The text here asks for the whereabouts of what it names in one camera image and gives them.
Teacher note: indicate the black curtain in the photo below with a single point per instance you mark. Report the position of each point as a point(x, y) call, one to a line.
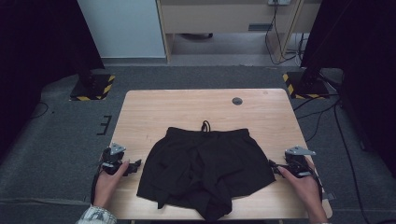
point(37, 46)
point(361, 62)

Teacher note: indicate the black shorts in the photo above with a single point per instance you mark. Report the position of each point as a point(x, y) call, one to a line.
point(202, 168)

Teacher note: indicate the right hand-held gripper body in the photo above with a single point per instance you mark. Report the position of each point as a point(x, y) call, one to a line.
point(297, 163)

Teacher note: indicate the white cabinet panel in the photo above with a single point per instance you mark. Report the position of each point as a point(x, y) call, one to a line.
point(124, 28)

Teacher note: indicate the person's left hand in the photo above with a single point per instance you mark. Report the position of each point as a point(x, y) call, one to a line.
point(107, 186)

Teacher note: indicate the black stand base striped edge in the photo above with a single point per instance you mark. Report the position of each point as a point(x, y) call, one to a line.
point(306, 87)
point(93, 88)

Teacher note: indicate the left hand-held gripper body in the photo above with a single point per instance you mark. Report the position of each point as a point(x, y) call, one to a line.
point(112, 158)

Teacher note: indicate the beige wooden desk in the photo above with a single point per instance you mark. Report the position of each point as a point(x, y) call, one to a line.
point(214, 18)

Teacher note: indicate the dark round object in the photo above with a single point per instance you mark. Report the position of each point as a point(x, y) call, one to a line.
point(196, 36)

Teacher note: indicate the person's right hand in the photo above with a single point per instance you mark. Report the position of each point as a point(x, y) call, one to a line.
point(308, 189)

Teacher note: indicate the grey round table grommet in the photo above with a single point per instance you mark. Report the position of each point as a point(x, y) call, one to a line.
point(237, 101)

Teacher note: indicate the grey tape piece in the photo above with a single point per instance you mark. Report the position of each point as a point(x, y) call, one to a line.
point(330, 196)

